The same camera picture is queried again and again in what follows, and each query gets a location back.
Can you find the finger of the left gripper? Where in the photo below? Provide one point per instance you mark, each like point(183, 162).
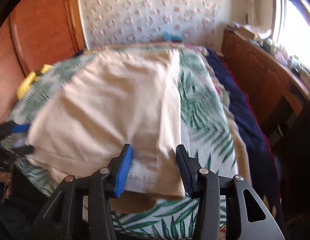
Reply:
point(11, 127)
point(24, 150)

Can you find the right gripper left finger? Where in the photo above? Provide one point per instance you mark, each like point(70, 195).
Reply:
point(79, 208)

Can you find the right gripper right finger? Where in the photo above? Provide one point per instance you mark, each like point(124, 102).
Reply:
point(247, 217)

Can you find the beige printed t-shirt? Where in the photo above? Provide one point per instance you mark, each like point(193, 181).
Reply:
point(116, 99)

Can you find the navy blue blanket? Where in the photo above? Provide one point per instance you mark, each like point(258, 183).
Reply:
point(261, 162)

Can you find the yellow plush toy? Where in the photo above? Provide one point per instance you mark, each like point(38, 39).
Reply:
point(34, 76)

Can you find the palm leaf bed sheet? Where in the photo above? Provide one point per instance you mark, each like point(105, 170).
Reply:
point(32, 185)

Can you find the wooden louvered wardrobe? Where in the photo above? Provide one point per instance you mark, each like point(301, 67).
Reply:
point(34, 33)

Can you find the wooden low cabinet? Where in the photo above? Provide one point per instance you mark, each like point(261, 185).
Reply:
point(274, 92)

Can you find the circle patterned sheer curtain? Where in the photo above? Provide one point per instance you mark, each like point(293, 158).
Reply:
point(143, 21)

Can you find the blue toy on box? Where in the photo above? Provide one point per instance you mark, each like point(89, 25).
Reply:
point(168, 37)

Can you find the cardboard box on cabinet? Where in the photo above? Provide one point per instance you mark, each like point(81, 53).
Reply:
point(248, 32)

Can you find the window with wooden frame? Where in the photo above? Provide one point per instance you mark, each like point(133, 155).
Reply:
point(291, 32)

